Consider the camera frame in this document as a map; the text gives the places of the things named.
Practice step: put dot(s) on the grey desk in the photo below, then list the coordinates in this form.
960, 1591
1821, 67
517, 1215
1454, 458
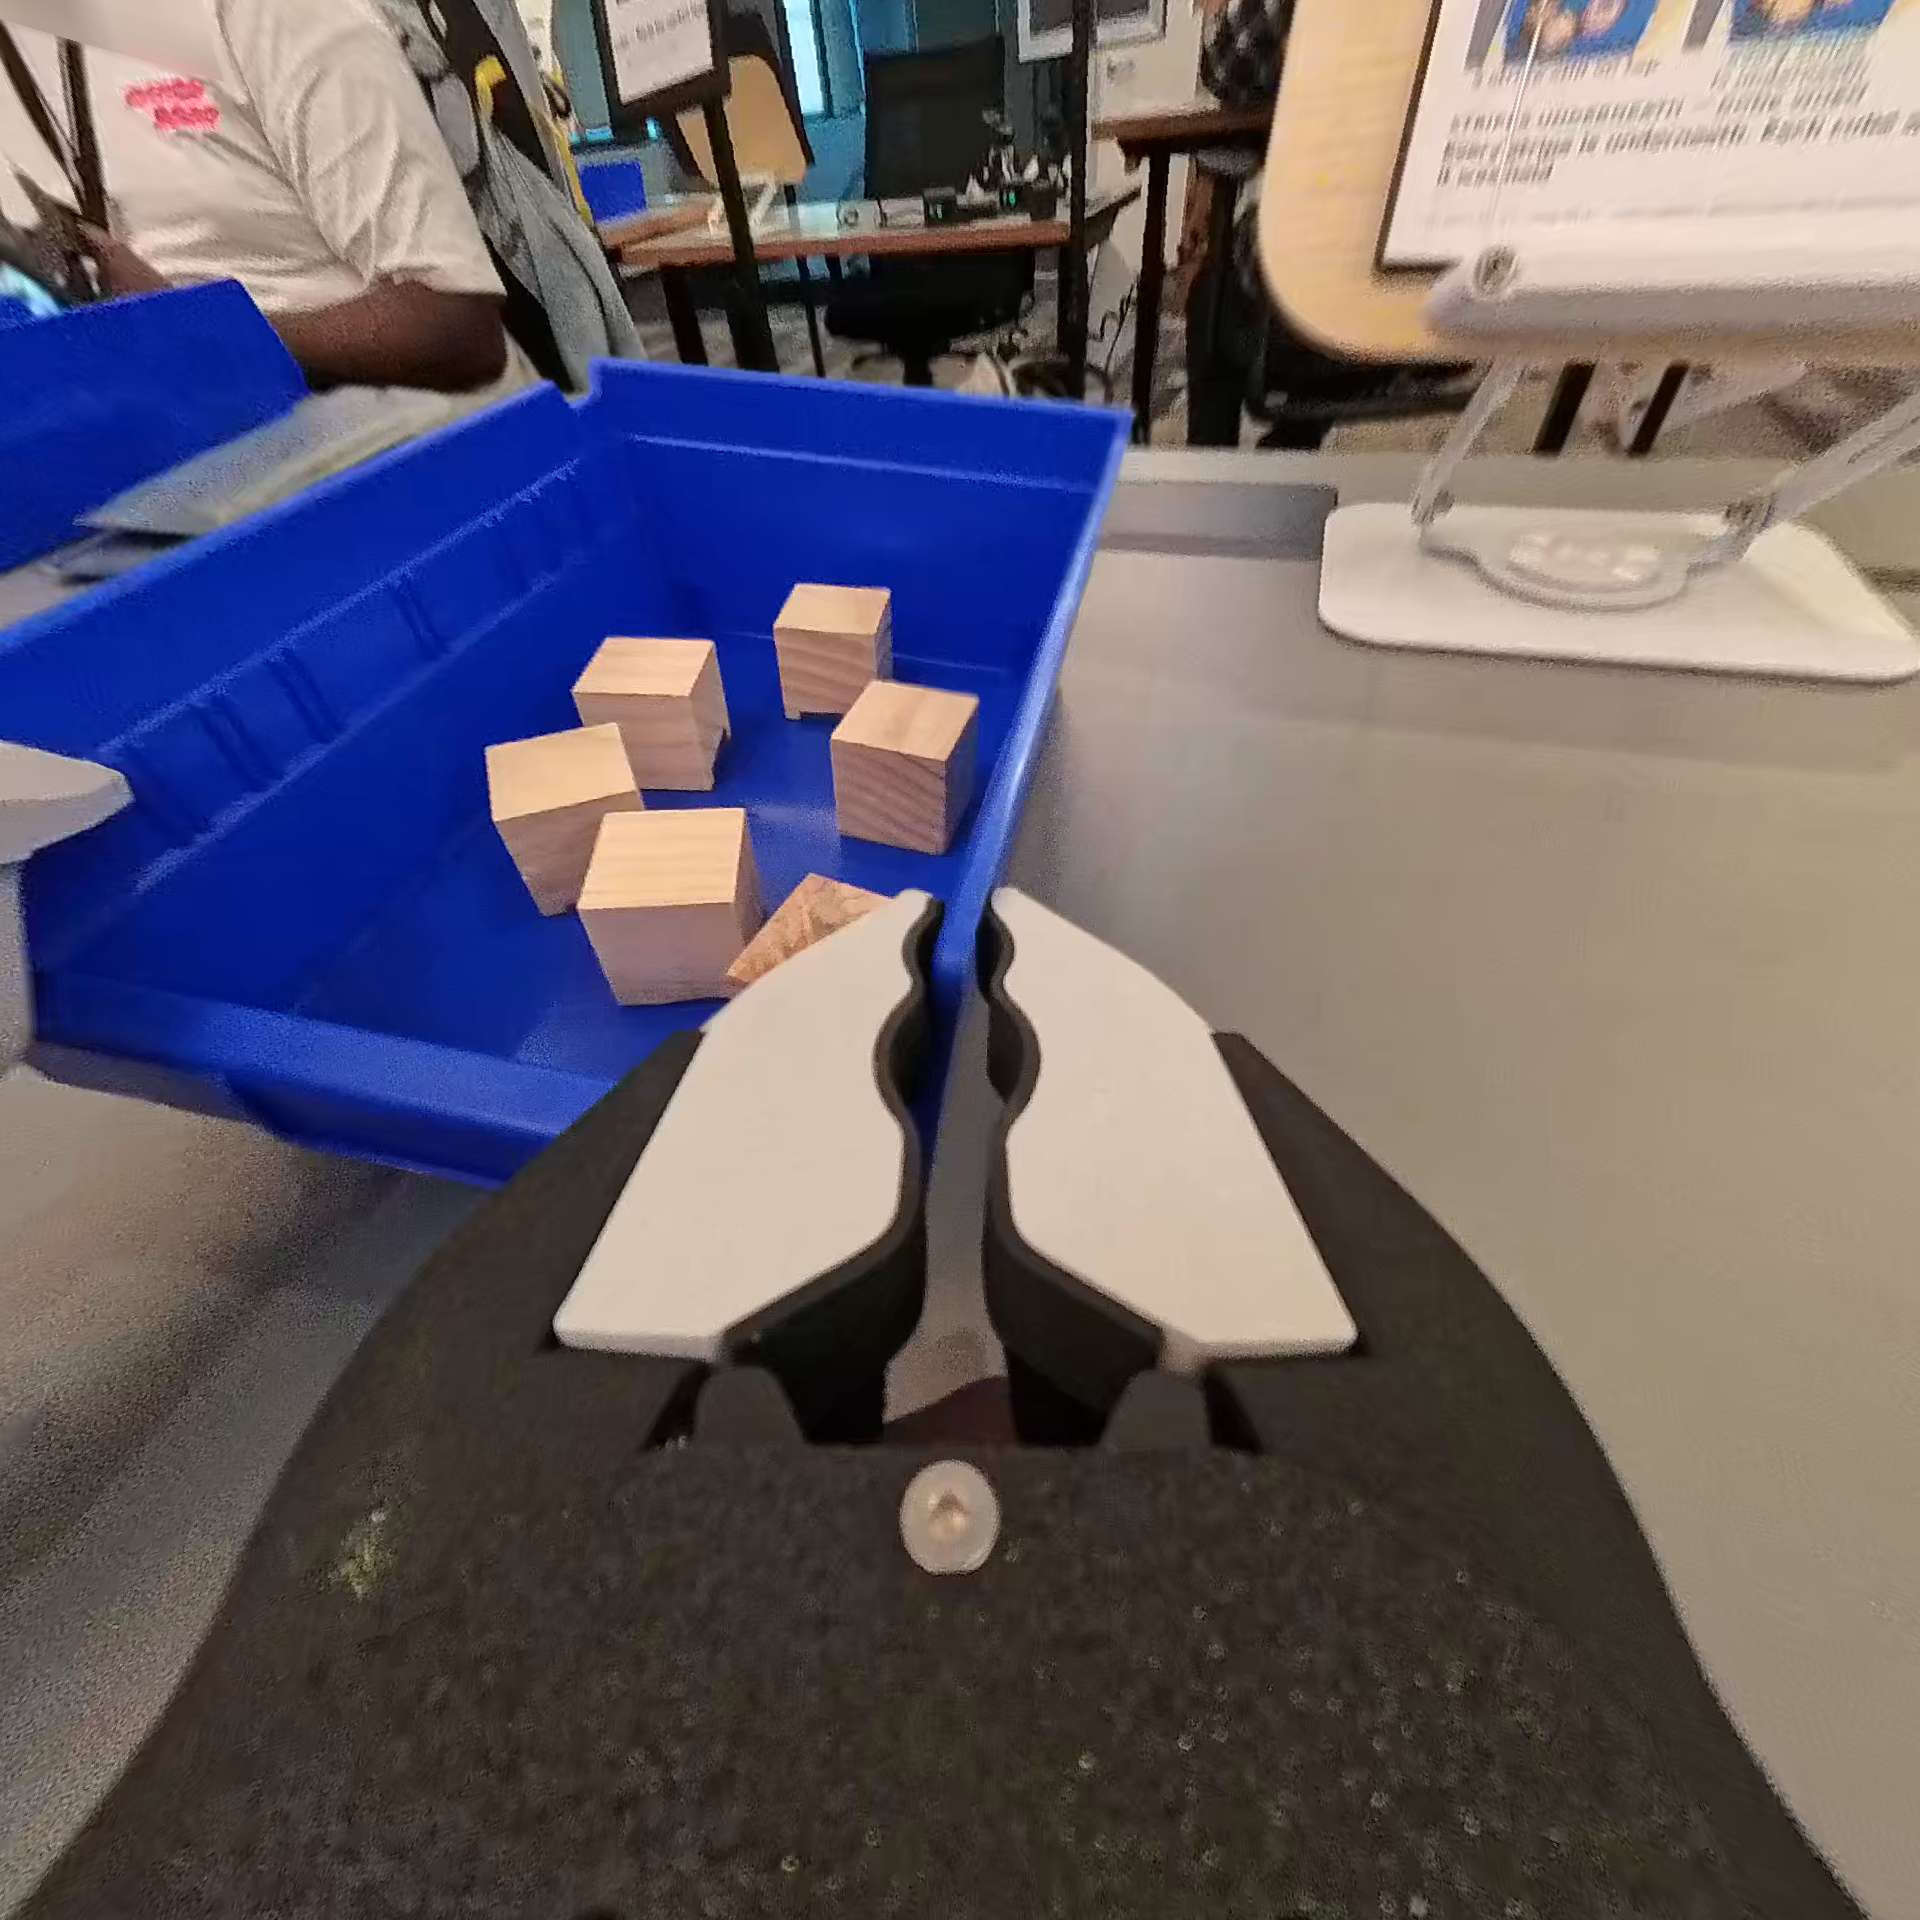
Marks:
1426, 974

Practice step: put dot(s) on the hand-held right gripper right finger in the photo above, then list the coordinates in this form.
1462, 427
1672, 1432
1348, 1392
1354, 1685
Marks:
1155, 1186

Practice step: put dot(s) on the black framed sheet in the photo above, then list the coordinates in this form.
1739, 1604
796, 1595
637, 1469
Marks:
661, 44

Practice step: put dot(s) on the blue plastic bin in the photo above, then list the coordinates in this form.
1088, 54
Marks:
613, 191
136, 389
300, 751

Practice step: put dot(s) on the cluster of wooden cubes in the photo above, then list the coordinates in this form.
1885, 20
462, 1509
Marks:
668, 902

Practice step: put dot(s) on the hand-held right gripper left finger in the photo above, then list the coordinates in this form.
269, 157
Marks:
750, 1186

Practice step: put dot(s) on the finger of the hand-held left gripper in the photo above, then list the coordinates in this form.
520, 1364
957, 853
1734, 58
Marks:
61, 804

